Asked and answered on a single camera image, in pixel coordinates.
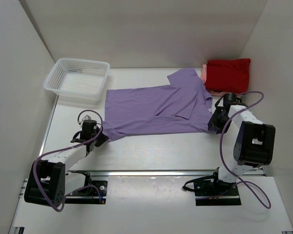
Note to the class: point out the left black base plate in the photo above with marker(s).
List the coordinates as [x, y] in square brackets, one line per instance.
[91, 195]

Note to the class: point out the pink folded t shirt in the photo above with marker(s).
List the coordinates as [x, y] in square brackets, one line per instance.
[203, 75]

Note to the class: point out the white plastic basket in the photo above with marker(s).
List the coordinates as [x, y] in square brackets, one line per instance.
[77, 78]

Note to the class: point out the red folded t shirt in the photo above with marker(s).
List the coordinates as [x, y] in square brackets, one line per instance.
[228, 74]

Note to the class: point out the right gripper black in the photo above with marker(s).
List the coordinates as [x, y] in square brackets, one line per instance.
[215, 122]

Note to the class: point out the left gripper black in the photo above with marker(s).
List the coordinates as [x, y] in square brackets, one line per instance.
[100, 137]

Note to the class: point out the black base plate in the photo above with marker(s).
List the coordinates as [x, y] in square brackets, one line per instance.
[91, 195]
[217, 197]

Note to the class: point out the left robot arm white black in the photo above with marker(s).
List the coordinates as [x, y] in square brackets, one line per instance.
[51, 179]

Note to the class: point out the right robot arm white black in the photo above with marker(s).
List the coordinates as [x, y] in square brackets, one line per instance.
[253, 147]

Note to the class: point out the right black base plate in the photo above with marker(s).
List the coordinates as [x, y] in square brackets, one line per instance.
[217, 197]

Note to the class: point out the aluminium rail frame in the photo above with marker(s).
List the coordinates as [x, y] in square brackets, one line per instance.
[145, 176]

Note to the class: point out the purple t shirt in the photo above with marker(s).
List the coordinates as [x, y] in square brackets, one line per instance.
[182, 106]

